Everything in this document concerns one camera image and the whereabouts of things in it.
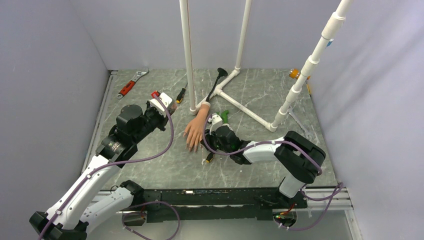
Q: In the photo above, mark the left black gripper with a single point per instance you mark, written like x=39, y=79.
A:
x=163, y=120

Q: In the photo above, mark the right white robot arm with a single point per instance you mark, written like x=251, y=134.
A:
x=301, y=158

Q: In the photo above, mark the red adjustable wrench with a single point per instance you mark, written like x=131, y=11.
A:
x=126, y=88

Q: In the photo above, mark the black yellow screwdriver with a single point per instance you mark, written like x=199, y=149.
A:
x=208, y=158
x=181, y=94

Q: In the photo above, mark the black yellow screwdriver near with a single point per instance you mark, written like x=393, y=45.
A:
x=208, y=158

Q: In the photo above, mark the orange yellow tool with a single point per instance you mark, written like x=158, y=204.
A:
x=295, y=73

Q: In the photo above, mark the green hose nozzle fitting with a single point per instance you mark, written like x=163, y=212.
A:
x=224, y=116

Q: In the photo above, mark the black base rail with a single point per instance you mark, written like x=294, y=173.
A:
x=159, y=205

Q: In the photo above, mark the black yellow screwdriver far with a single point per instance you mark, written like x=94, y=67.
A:
x=181, y=94

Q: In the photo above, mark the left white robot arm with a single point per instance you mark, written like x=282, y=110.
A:
x=74, y=216

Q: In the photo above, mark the mannequin practice hand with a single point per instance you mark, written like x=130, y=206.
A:
x=195, y=128

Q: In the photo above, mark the black suction mount stalk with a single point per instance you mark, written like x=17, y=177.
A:
x=221, y=73

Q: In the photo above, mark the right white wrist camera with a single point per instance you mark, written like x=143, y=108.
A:
x=215, y=121

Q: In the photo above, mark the white angled PVC pole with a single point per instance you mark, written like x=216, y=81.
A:
x=334, y=23

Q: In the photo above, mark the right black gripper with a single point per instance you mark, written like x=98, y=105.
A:
x=209, y=137

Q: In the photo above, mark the silver combination wrench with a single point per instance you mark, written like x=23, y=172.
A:
x=307, y=133

